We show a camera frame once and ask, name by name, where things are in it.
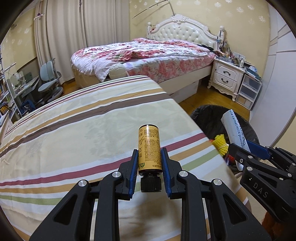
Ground white nightstand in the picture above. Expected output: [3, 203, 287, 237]
[207, 57, 245, 102]

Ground yellow bottle black cap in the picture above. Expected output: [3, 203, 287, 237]
[138, 124, 162, 192]

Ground white milk powder tube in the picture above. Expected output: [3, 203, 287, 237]
[221, 109, 250, 158]

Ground yellow foam fruit net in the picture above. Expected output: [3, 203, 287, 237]
[212, 134, 229, 157]

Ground floral quilt bed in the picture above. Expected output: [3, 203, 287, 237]
[71, 38, 216, 103]

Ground beige curtains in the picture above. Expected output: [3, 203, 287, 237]
[34, 0, 130, 84]

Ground plastic drawer unit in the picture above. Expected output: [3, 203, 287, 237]
[235, 73, 262, 110]

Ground black lined trash bin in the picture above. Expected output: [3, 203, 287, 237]
[190, 104, 260, 176]

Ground blue-grey desk chair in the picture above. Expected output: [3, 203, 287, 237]
[38, 58, 64, 104]

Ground striped bed sheet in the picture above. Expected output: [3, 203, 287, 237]
[1, 76, 249, 240]

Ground orange sleeve forearm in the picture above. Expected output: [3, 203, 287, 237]
[262, 212, 296, 241]

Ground white tufted headboard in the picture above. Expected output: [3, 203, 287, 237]
[147, 14, 218, 50]

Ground bookshelf with books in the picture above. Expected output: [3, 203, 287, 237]
[1, 55, 22, 123]

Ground study desk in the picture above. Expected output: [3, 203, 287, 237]
[6, 75, 40, 111]

